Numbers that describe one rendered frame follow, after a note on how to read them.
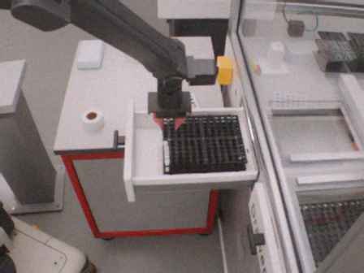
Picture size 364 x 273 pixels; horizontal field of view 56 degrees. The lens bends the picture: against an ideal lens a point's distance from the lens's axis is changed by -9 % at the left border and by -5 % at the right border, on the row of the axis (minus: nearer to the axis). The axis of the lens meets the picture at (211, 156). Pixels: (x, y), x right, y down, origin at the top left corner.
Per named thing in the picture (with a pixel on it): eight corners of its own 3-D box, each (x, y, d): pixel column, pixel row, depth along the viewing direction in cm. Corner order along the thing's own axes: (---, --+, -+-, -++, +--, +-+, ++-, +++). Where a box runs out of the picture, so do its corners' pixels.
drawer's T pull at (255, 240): (251, 256, 80) (252, 253, 79) (245, 227, 85) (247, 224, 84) (266, 254, 81) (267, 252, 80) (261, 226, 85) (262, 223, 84)
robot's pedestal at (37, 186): (10, 214, 177) (-57, 114, 118) (17, 170, 195) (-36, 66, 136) (62, 210, 182) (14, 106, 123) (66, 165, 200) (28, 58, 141)
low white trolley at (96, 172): (96, 248, 171) (53, 149, 112) (103, 150, 209) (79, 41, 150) (213, 242, 178) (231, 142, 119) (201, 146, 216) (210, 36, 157)
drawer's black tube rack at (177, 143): (164, 179, 99) (163, 165, 94) (162, 132, 110) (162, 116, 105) (244, 175, 102) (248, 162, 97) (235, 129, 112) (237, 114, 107)
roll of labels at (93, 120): (80, 128, 118) (77, 119, 115) (90, 114, 122) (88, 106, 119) (97, 134, 117) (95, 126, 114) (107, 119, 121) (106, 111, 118)
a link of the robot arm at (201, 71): (162, 37, 69) (165, 79, 68) (219, 36, 71) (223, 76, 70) (160, 58, 81) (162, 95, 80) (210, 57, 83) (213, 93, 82)
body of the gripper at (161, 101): (148, 97, 87) (146, 73, 81) (189, 96, 88) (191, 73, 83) (147, 116, 83) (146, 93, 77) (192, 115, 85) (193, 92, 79)
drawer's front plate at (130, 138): (128, 202, 96) (123, 179, 87) (131, 123, 113) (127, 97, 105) (135, 202, 96) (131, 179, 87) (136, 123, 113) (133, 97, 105)
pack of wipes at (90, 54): (100, 69, 138) (98, 60, 134) (77, 70, 137) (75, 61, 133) (105, 47, 147) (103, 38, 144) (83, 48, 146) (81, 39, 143)
